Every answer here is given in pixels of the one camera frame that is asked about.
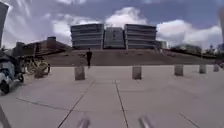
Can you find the low pale building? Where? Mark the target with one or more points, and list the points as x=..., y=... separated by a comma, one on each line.
x=188, y=48

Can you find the grey concrete bollard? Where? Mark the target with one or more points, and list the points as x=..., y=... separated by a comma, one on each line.
x=216, y=67
x=178, y=69
x=202, y=68
x=136, y=72
x=79, y=72

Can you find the wide brown stone stairs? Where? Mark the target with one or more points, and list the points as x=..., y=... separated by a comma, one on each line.
x=133, y=57

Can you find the tall dark building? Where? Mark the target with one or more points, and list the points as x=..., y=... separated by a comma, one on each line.
x=2, y=20

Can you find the pale concrete slab plaza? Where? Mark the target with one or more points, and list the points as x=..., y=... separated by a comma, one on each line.
x=150, y=96

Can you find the robot's own part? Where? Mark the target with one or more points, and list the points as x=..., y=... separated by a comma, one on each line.
x=144, y=122
x=84, y=122

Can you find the person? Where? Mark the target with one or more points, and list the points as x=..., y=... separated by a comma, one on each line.
x=88, y=57

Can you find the low brown building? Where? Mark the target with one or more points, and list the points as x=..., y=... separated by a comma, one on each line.
x=43, y=46

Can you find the large grey layered building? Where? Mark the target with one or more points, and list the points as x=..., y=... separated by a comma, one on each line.
x=113, y=36

